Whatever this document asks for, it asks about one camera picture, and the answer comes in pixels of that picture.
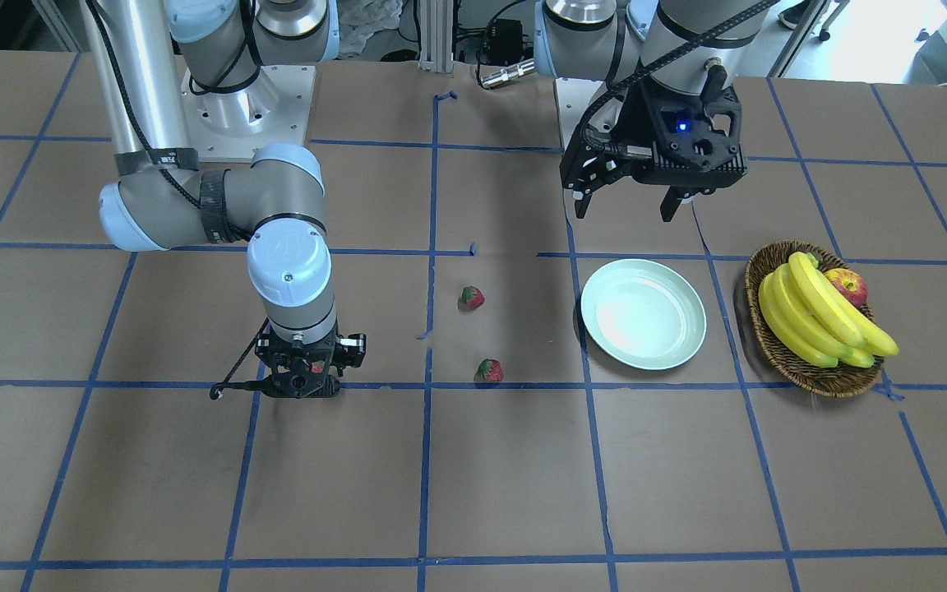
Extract red yellow apple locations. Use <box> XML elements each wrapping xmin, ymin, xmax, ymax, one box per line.
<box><xmin>824</xmin><ymin>267</ymin><xmax>868</xmax><ymax>308</ymax></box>

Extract light green plate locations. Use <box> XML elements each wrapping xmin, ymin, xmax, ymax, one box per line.
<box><xmin>580</xmin><ymin>259</ymin><xmax>707</xmax><ymax>371</ymax></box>

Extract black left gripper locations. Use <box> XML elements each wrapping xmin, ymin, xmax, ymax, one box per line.
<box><xmin>561</xmin><ymin>82</ymin><xmax>692</xmax><ymax>224</ymax></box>

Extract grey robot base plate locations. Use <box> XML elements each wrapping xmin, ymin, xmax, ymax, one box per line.
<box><xmin>180</xmin><ymin>65</ymin><xmax>316</xmax><ymax>164</ymax></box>

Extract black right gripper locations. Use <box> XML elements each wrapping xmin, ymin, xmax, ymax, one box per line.
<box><xmin>255</xmin><ymin>329</ymin><xmax>366</xmax><ymax>400</ymax></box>

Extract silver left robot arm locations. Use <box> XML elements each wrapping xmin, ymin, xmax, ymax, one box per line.
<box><xmin>534</xmin><ymin>1</ymin><xmax>773</xmax><ymax>221</ymax></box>

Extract aluminium frame post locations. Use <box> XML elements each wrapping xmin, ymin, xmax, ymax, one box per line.
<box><xmin>413</xmin><ymin>0</ymin><xmax>455</xmax><ymax>76</ymax></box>

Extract yellow banana bunch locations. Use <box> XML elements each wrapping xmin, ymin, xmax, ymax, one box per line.
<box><xmin>758</xmin><ymin>252</ymin><xmax>899</xmax><ymax>368</ymax></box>

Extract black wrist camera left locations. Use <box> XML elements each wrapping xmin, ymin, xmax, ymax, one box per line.
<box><xmin>644</xmin><ymin>82</ymin><xmax>748</xmax><ymax>192</ymax></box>

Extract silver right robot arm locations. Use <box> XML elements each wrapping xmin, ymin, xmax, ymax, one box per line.
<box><xmin>81</xmin><ymin>1</ymin><xmax>366</xmax><ymax>400</ymax></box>

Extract silver cable connector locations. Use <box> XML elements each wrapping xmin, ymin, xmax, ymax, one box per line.
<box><xmin>477</xmin><ymin>59</ymin><xmax>536</xmax><ymax>90</ymax></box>

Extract brown wicker basket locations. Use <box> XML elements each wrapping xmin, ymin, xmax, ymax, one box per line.
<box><xmin>733</xmin><ymin>239</ymin><xmax>885</xmax><ymax>398</ymax></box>

